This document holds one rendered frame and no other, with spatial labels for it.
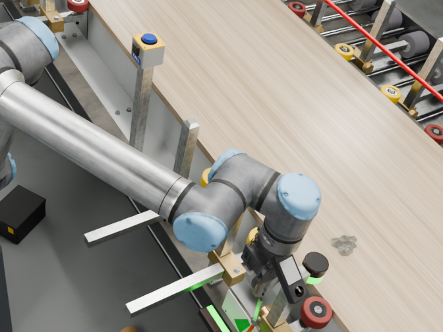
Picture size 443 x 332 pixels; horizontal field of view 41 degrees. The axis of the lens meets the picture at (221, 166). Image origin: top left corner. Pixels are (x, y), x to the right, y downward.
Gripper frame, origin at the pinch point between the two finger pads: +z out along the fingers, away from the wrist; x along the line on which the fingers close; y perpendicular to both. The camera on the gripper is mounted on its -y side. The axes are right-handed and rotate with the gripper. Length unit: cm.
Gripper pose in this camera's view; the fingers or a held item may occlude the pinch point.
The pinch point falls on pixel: (261, 295)
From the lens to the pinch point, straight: 141.3
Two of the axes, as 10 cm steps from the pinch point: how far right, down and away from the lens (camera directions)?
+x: -8.2, 2.9, -5.0
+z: -2.0, 6.7, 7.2
